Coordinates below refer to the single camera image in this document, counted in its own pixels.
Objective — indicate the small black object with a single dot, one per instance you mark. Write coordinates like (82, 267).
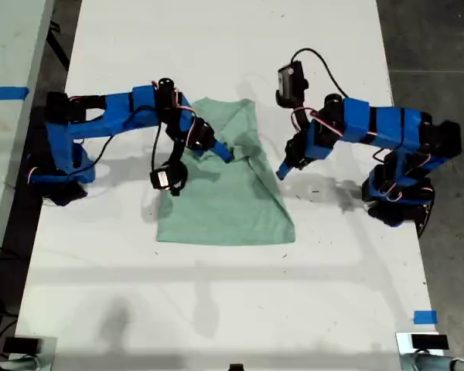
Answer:
(236, 367)

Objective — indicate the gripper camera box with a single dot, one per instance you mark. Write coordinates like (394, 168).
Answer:
(162, 179)
(288, 81)

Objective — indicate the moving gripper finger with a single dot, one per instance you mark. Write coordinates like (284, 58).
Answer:
(281, 169)
(213, 154)

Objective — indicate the black arm base clamp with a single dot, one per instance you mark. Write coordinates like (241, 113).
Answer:
(423, 228)

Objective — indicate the pale grey tube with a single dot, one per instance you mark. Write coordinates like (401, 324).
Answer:
(15, 365)
(429, 363)

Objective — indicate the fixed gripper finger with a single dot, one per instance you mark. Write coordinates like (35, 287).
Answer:
(287, 172)
(223, 152)

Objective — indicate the camera black stalk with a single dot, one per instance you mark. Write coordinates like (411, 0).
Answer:
(176, 154)
(290, 102)

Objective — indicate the pale side table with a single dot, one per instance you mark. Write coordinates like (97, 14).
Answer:
(7, 46)

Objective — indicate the black stand leg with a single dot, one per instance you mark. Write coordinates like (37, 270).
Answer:
(60, 46)

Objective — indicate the blue tape square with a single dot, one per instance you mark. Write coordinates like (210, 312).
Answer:
(425, 317)

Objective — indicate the pale green T-shirt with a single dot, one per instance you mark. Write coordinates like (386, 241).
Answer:
(224, 216)

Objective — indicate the long blue tape strip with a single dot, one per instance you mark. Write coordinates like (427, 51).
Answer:
(4, 93)

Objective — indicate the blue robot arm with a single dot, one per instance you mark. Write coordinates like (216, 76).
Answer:
(139, 112)
(355, 120)

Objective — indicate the small black box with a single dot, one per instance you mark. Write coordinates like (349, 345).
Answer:
(23, 345)
(429, 342)

